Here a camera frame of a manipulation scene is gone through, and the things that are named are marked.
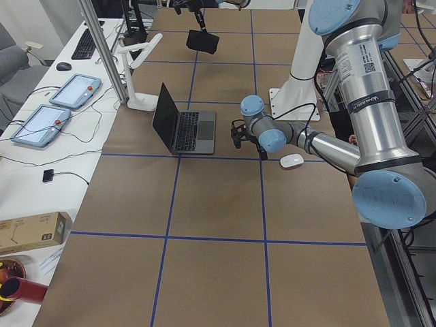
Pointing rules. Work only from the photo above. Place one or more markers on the white camera post with base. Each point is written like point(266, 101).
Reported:
point(296, 100)

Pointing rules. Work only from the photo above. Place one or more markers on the black keyboard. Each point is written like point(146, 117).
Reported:
point(85, 47)

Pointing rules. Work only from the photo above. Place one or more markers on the black mouse pad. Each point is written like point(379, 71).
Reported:
point(202, 41)

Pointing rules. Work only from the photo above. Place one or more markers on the blue teach pendant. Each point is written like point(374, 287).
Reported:
point(42, 127)
point(76, 91)

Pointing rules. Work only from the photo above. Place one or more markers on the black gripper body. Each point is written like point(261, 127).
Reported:
point(200, 20)
point(260, 147)

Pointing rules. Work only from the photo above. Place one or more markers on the grey laptop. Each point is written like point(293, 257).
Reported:
point(183, 132)

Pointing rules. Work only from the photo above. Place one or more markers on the black computer mouse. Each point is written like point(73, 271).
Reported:
point(63, 67)

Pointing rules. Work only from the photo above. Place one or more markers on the small black device on desk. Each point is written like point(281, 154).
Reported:
point(48, 175)

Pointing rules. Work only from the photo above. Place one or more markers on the white computer mouse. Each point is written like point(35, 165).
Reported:
point(291, 160)

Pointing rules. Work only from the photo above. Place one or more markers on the red bottle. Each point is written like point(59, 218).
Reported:
point(17, 288)

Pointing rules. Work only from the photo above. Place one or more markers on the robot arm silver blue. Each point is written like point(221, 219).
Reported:
point(393, 189)
point(239, 4)

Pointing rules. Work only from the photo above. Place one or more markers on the seated person's hands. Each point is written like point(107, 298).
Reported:
point(353, 139)

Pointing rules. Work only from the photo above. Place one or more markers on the cardboard box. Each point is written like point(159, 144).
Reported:
point(33, 232)

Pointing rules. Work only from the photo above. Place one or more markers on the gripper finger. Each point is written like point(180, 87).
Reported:
point(203, 30)
point(261, 155)

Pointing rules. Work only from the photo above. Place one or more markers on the aluminium frame post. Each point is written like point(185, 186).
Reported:
point(90, 17)

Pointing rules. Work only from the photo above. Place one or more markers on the far blue teach pendant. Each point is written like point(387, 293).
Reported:
point(76, 91)

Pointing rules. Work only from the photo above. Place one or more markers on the near blue teach pendant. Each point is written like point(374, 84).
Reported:
point(42, 127)

